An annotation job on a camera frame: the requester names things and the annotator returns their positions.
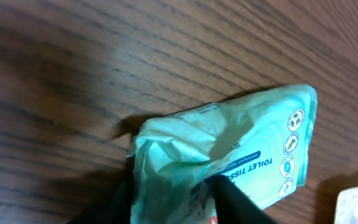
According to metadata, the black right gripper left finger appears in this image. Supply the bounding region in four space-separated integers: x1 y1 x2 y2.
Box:
67 161 134 224

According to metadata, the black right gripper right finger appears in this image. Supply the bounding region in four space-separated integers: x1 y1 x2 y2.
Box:
213 175 276 224

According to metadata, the green toilet tissue wipes pack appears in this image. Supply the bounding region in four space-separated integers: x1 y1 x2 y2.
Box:
130 85 318 223

